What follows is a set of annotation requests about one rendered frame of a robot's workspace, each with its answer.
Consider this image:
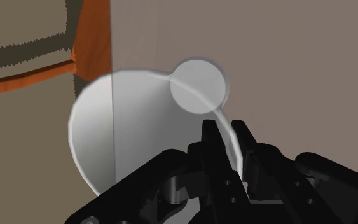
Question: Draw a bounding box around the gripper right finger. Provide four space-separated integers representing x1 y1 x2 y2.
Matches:
231 120 358 224

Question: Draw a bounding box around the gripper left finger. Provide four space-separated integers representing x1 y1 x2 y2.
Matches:
64 119 250 224

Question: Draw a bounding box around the white bowl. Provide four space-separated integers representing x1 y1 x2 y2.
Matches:
67 57 245 224

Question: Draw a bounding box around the orange wooden furniture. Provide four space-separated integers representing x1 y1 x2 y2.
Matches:
0 0 113 98

